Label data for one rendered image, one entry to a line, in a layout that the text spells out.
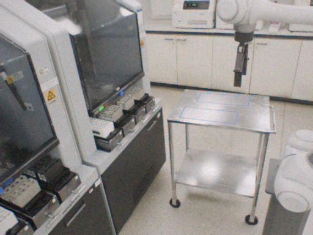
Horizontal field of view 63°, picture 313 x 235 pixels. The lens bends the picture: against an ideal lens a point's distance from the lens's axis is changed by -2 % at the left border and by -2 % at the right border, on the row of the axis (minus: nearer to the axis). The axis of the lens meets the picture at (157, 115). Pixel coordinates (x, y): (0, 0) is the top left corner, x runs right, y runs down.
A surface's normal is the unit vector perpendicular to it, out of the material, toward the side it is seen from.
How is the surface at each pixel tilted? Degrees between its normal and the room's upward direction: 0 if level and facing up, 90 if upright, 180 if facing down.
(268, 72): 90
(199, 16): 90
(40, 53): 90
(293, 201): 96
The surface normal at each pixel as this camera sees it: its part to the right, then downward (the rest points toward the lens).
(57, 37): 0.90, 0.16
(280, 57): -0.42, 0.49
